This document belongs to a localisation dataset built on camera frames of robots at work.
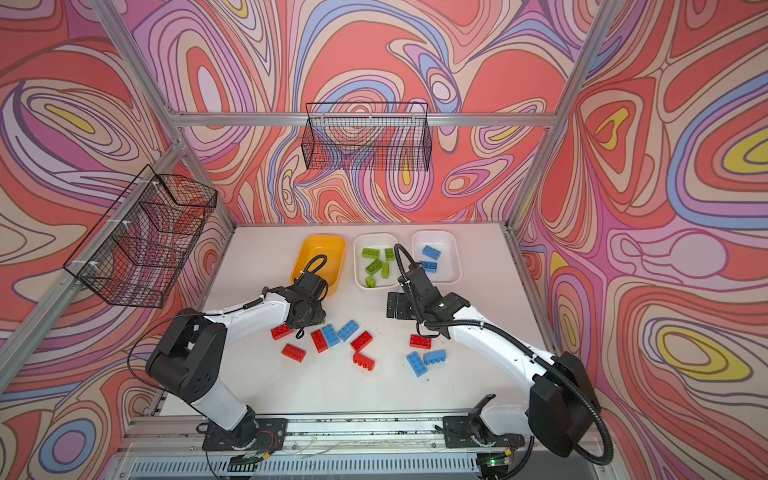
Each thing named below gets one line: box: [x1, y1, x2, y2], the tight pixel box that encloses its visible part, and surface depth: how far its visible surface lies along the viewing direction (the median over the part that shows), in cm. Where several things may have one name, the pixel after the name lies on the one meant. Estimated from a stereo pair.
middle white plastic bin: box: [353, 232, 399, 291], surface depth 109 cm
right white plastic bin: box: [411, 230, 462, 285], surface depth 111 cm
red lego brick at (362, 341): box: [350, 330, 373, 352], surface depth 90 cm
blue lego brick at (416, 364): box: [406, 351, 429, 378], surface depth 86 cm
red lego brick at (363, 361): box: [353, 352, 375, 371], surface depth 86 cm
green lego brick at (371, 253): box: [362, 248, 381, 260], surface depth 110 cm
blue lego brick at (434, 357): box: [423, 350, 447, 366], surface depth 86 cm
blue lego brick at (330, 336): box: [322, 323, 341, 347], surface depth 91 cm
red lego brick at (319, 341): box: [310, 329, 329, 353], surface depth 90 cm
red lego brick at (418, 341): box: [409, 334, 432, 350], surface depth 90 cm
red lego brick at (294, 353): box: [281, 343, 307, 363], surface depth 88 cm
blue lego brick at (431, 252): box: [422, 245, 441, 261], surface depth 111 cm
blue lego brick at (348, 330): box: [337, 320, 359, 342], surface depth 92 cm
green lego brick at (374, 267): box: [365, 259, 383, 276], surface depth 107 cm
